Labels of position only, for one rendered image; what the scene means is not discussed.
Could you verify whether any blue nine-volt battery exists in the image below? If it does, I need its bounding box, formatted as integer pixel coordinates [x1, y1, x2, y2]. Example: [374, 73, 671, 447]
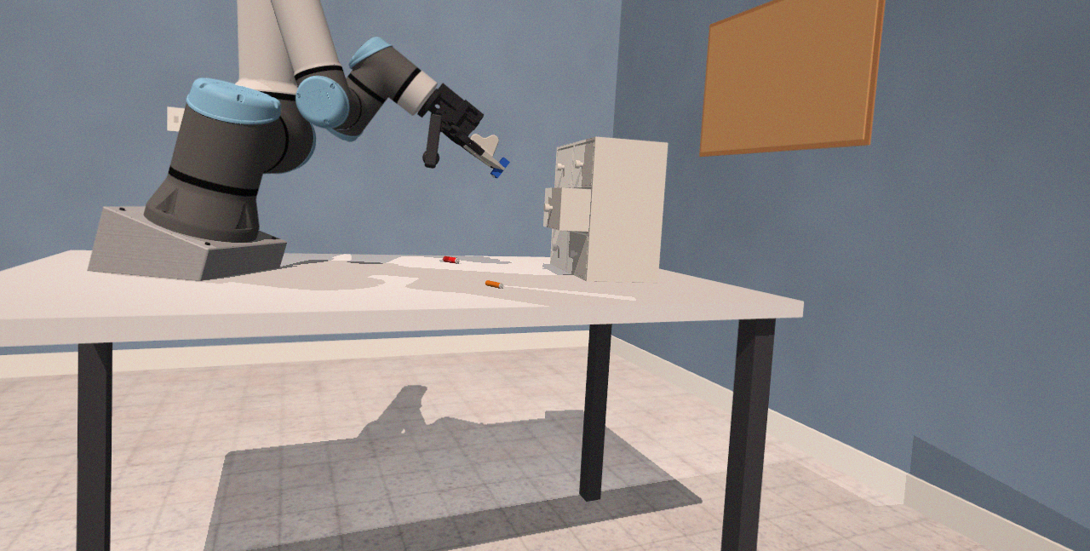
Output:
[491, 158, 510, 177]

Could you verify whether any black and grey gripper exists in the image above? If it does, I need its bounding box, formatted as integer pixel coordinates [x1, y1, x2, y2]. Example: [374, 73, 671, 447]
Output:
[417, 83, 505, 170]

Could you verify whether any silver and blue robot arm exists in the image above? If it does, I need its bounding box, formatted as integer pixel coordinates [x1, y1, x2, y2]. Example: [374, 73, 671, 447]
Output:
[144, 0, 438, 243]

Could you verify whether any beige chest of drawers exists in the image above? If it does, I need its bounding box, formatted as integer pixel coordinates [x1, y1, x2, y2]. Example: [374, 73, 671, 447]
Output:
[550, 136, 668, 283]

